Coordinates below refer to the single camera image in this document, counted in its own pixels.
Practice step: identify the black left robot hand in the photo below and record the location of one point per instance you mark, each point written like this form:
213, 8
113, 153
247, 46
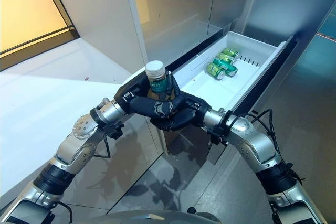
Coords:
136, 103

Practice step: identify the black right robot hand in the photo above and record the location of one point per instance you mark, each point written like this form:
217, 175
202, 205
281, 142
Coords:
183, 119

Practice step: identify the yellow tea bottle white cap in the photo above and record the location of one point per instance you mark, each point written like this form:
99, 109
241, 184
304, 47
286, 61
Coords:
155, 77

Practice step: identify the white fridge drawer bin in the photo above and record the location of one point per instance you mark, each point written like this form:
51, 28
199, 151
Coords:
223, 90

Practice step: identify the stainless steel fridge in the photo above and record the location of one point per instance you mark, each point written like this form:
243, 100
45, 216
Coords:
178, 6

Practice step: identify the dark green drink can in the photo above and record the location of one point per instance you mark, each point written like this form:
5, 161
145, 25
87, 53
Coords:
227, 67

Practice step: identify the tall white cabinet panel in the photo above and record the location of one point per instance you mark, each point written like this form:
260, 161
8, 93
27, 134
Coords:
99, 11

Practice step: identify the white open drawer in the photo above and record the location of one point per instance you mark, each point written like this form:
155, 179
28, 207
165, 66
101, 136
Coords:
270, 69

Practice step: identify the silver robot torso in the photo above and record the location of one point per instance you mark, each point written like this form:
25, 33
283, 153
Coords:
152, 217

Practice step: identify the lit window with black frame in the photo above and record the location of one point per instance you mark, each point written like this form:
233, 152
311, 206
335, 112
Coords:
23, 11

